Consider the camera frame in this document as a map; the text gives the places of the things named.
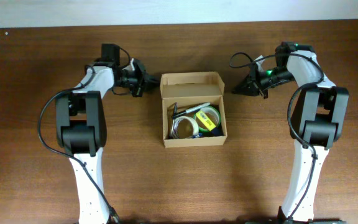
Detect yellow highlighter marker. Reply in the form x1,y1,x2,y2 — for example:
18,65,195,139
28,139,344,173
196,110,223,136

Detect green tape roll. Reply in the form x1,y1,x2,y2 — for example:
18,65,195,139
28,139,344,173
193,106,221,133

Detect dark grey pen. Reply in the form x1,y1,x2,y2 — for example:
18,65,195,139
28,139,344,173
172,102,178,119

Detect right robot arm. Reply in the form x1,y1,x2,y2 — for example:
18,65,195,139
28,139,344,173
232,42,349,223

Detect cardboard box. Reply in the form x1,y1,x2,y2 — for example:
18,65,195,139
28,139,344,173
160,72,227,148

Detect black permanent marker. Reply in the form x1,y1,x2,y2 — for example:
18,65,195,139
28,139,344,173
172,102,211,119

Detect blue ballpoint pen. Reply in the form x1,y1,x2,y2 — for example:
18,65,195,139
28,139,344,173
191,133,203,139

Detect white tape roll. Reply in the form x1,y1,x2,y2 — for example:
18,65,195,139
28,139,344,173
170,116,199,139

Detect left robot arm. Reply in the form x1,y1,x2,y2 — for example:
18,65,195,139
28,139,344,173
55,44,160,223

